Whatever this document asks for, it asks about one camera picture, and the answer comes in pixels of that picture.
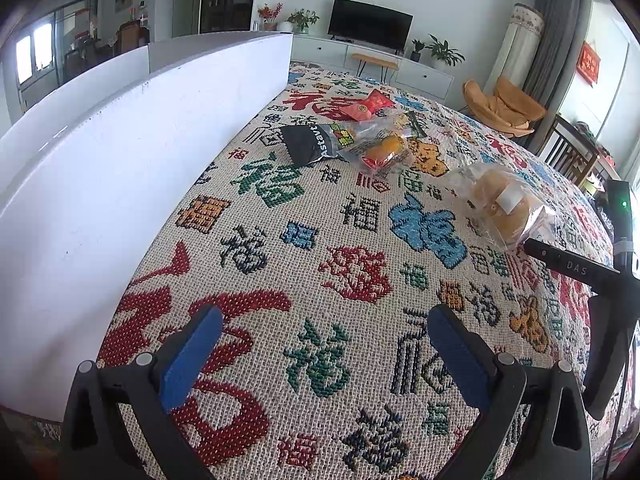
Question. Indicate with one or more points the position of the red wall hanging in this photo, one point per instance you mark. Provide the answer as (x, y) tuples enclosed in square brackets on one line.
[(588, 64)]

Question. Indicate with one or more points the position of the orange lounge chair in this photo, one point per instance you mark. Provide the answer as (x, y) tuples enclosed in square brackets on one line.
[(505, 105)]

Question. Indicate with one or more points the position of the clear green-edged snack packet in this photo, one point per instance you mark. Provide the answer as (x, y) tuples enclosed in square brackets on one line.
[(414, 124)]

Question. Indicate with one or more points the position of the vase of red flowers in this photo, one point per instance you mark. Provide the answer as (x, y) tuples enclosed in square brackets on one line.
[(270, 15)]

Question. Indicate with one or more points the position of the clear packet with orange pastry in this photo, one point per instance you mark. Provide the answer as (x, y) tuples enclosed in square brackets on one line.
[(382, 147)]

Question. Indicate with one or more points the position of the white television cabinet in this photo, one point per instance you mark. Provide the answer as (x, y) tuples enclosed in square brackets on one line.
[(325, 50)]

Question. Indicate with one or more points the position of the black television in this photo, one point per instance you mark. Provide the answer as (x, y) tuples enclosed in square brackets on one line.
[(370, 22)]

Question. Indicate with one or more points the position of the small potted plant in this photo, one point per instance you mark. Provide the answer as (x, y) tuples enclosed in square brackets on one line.
[(417, 50)]

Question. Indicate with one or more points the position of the printed woven tablecloth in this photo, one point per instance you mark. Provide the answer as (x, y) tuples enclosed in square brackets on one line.
[(300, 270)]

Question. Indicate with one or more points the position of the red snack packet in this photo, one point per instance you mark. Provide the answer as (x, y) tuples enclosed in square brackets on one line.
[(367, 105)]

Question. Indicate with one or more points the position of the clear bag of bread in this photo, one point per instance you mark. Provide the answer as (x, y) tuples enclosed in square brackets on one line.
[(505, 205)]

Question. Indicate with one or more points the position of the standing air conditioner floral cover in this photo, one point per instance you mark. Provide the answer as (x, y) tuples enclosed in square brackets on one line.
[(520, 45)]

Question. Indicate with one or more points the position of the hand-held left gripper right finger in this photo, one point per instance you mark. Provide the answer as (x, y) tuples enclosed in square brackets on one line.
[(457, 355)]

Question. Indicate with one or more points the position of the dark wooden chair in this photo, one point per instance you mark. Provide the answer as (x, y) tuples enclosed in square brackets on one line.
[(567, 150)]

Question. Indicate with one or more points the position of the wooden stool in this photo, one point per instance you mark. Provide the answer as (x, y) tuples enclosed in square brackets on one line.
[(375, 60)]

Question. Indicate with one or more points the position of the black snack packet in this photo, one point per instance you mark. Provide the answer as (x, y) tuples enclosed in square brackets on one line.
[(307, 145)]

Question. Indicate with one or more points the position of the large leafy potted plant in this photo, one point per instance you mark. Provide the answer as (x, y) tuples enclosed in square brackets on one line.
[(442, 52)]

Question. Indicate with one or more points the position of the green potted plant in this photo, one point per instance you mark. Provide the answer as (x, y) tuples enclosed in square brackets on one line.
[(302, 20)]

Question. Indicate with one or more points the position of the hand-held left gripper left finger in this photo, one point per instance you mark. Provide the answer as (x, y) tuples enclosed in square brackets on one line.
[(192, 355)]

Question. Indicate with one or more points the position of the grey curtain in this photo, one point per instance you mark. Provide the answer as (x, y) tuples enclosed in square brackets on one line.
[(555, 40)]

